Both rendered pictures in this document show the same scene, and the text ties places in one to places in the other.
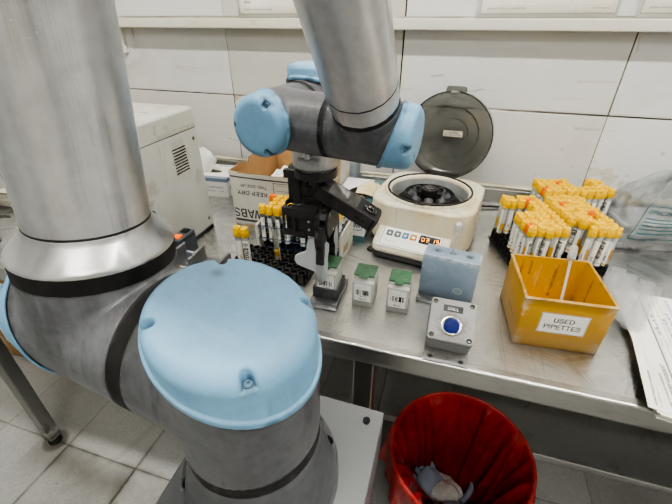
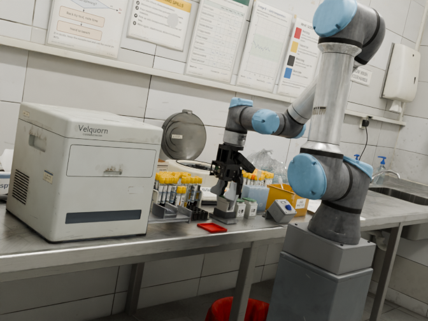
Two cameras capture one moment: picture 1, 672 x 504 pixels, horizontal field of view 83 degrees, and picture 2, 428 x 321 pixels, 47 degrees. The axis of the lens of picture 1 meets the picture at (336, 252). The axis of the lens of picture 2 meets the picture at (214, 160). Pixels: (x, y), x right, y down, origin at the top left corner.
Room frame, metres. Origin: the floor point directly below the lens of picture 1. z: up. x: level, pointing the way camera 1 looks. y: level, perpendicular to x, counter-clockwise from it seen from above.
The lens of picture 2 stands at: (-0.10, 1.48, 1.29)
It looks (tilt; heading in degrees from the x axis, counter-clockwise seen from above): 8 degrees down; 297
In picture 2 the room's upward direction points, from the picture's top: 11 degrees clockwise
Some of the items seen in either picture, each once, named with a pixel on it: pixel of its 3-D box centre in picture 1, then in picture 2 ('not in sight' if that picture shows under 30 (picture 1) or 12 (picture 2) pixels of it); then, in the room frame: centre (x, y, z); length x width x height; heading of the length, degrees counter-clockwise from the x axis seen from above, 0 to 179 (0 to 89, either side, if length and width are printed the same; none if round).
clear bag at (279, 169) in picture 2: not in sight; (276, 172); (0.78, -0.93, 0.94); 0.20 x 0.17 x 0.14; 56
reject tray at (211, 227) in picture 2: not in sight; (211, 227); (0.56, 0.15, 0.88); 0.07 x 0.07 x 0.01; 73
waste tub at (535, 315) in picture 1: (551, 301); (286, 200); (0.51, -0.37, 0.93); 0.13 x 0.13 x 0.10; 78
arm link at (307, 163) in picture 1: (314, 155); (235, 139); (0.59, 0.03, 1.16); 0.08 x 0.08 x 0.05
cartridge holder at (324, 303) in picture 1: (329, 288); (223, 214); (0.59, 0.01, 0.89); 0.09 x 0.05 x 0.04; 164
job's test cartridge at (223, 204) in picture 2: (329, 276); (225, 207); (0.59, 0.01, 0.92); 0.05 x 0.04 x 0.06; 164
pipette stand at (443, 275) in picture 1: (448, 276); (253, 199); (0.59, -0.21, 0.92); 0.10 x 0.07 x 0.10; 65
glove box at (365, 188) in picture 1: (358, 202); not in sight; (0.92, -0.06, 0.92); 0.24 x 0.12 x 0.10; 163
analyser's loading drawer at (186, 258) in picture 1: (178, 259); (158, 213); (0.65, 0.32, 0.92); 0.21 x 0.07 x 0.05; 73
